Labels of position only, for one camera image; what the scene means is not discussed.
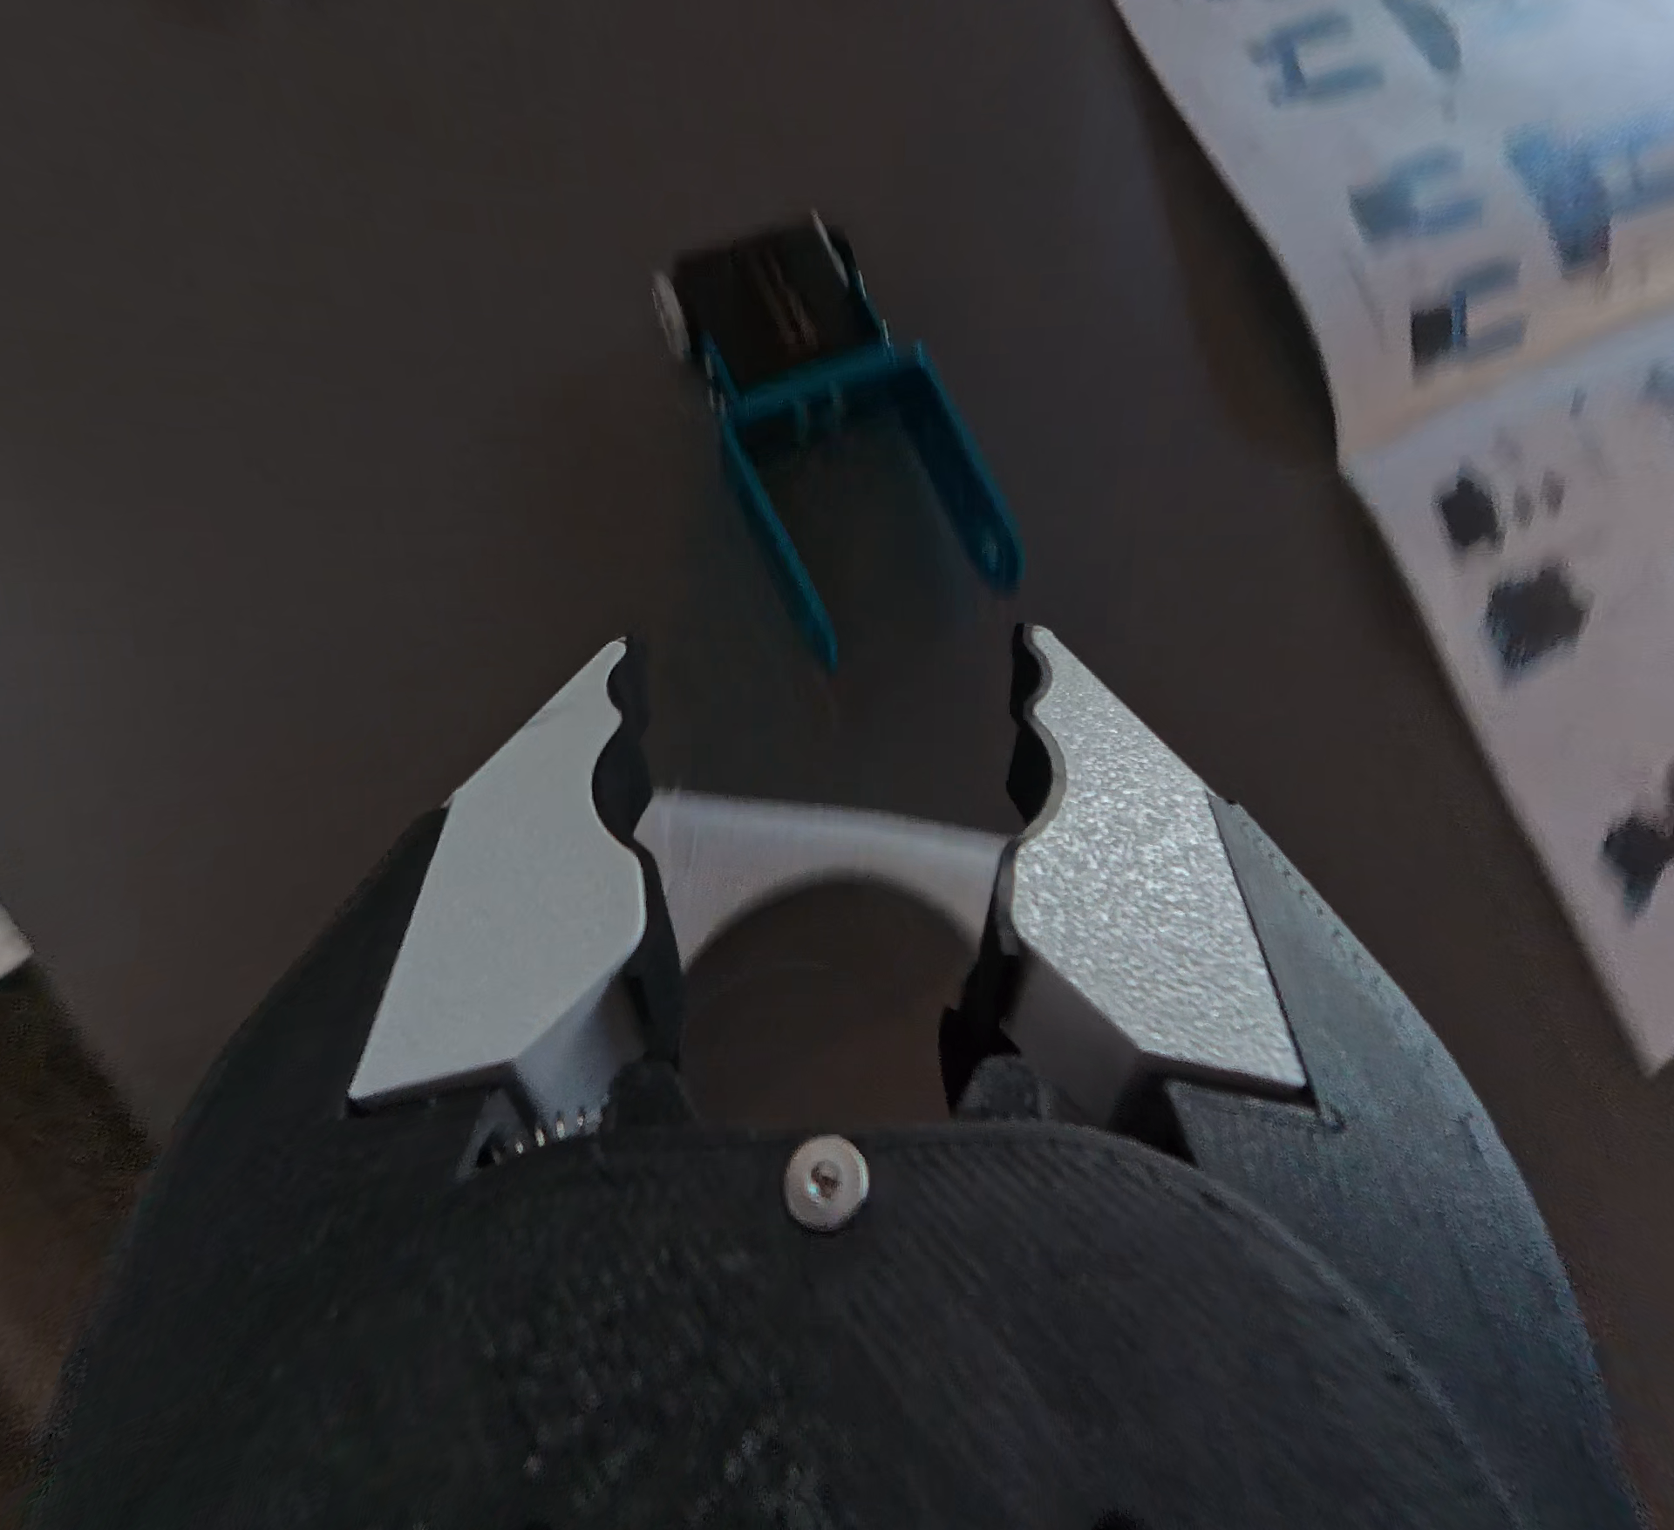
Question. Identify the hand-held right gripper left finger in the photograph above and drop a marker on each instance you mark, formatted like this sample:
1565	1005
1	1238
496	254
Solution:
511	901

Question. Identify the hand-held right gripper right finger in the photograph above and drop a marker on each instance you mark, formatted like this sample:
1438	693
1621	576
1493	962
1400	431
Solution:
1138	901

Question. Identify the blue servo bracket assembly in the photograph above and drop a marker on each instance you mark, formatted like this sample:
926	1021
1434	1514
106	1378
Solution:
818	387

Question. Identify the dark grey desk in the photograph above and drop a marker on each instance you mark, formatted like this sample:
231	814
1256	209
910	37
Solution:
392	314

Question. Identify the white printed instruction sheet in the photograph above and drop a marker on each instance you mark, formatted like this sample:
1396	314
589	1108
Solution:
1634	443

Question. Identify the white foam frame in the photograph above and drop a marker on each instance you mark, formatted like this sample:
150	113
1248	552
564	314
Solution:
810	838

